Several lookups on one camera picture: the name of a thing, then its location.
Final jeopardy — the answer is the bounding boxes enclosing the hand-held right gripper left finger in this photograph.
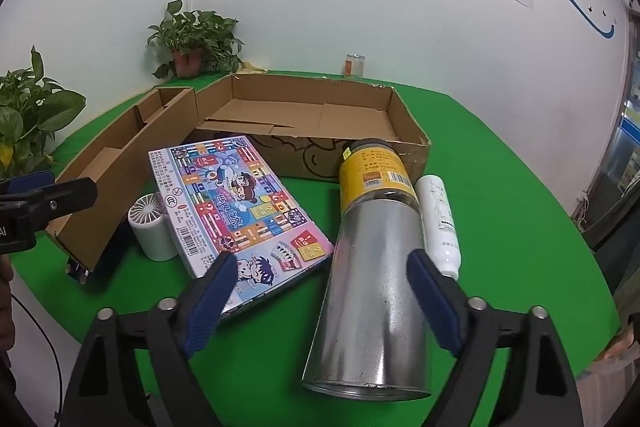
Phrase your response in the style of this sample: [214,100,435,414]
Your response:
[60,251,238,427]

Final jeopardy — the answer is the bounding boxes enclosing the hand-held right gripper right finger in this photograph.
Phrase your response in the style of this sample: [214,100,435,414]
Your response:
[406,248,586,427]

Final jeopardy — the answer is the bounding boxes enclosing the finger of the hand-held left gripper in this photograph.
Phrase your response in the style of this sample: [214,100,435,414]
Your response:
[0,177,99,222]
[0,170,55,195]

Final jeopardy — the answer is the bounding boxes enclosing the silver metal tin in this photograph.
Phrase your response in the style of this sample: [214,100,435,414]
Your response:
[301,199,432,403]

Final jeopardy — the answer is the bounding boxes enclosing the narrow cardboard insert tray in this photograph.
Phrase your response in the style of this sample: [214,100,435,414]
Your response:
[45,87,197,273]

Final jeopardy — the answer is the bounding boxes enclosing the white spray bottle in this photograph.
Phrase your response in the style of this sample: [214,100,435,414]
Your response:
[416,175,462,282]

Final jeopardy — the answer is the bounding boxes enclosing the colourful printed packet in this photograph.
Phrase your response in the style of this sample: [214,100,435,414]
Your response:
[148,135,335,323]

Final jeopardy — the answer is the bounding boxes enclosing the yellow label jar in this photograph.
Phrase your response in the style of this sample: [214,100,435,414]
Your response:
[338,138,417,214]

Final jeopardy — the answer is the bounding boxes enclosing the large shallow cardboard box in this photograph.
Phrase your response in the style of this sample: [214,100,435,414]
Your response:
[181,73,432,180]

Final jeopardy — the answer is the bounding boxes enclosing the large leaf green plant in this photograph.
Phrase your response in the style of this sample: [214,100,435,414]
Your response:
[0,46,87,180]

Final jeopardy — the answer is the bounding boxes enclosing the green tablecloth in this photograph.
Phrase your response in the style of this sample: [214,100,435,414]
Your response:
[10,71,621,427]

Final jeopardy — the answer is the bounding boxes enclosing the potted plant in red pot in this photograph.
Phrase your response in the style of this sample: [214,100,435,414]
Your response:
[147,0,246,81]

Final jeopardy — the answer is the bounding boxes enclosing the glass door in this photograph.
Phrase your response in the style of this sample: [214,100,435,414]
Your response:
[582,0,640,253]

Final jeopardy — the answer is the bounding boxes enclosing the black cable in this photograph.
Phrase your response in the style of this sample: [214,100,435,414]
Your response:
[9,293,64,413]

